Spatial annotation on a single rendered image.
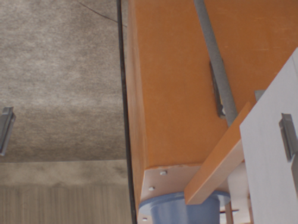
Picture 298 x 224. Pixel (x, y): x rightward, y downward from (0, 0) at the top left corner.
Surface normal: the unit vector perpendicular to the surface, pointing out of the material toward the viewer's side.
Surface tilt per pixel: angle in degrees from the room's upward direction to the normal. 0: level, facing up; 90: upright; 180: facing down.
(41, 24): 0
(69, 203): 90
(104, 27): 0
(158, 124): 90
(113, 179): 90
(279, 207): 90
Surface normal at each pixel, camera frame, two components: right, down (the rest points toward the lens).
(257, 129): -0.99, 0.03
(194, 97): 0.05, -0.41
